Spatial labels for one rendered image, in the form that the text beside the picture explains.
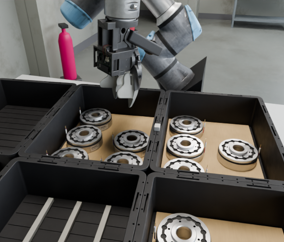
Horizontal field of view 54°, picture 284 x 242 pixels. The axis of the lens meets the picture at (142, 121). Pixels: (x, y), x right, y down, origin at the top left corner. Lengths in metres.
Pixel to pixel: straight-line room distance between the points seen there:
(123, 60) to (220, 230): 0.42
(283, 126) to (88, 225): 0.92
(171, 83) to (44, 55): 2.32
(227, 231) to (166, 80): 0.63
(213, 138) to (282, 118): 0.52
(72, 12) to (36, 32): 2.50
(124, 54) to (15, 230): 0.43
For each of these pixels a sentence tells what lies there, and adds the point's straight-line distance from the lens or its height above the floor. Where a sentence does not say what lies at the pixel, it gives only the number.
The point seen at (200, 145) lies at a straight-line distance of 0.79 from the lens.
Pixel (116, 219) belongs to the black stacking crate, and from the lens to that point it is 0.63.
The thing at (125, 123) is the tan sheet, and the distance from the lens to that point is 0.92.
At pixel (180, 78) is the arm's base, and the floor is 0.91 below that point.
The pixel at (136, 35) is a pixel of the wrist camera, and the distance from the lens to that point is 0.65.
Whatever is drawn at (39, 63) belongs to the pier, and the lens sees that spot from 3.32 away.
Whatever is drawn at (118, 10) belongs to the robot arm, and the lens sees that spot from 0.61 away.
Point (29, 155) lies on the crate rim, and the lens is 0.67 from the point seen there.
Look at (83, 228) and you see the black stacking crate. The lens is 0.63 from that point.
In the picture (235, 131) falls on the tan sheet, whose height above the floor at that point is 0.83.
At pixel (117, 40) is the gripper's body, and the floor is 1.15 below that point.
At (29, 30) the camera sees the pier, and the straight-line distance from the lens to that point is 3.25.
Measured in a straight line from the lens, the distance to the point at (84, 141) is 0.81.
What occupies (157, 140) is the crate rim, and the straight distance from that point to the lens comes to 0.67.
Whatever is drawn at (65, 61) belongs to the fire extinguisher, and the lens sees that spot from 3.23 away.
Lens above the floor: 1.32
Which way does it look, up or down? 32 degrees down
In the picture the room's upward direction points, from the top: straight up
